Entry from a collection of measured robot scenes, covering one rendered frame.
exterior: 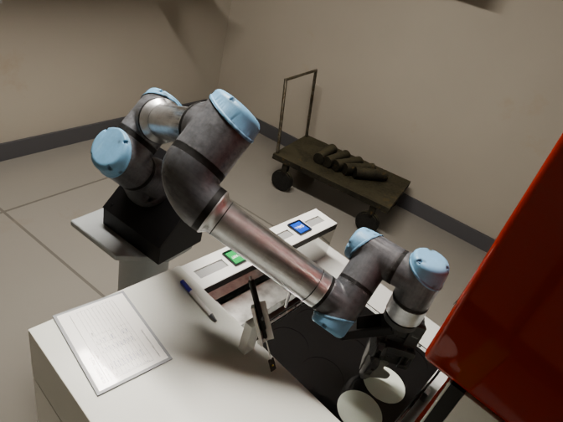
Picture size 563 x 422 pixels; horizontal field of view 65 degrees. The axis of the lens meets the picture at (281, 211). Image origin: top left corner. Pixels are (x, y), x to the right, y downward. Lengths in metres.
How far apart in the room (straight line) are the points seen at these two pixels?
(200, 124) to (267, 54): 3.35
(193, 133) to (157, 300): 0.40
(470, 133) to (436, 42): 0.69
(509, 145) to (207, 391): 2.94
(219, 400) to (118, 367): 0.20
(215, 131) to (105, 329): 0.45
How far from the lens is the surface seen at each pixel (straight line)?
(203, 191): 0.81
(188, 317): 1.02
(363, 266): 0.88
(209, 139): 0.82
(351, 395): 1.07
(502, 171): 3.55
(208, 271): 1.14
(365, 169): 3.34
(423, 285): 0.87
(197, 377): 0.93
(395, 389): 1.13
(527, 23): 3.40
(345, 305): 0.87
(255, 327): 0.92
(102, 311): 1.02
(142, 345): 0.96
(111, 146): 1.21
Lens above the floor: 1.72
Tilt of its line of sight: 32 degrees down
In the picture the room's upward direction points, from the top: 16 degrees clockwise
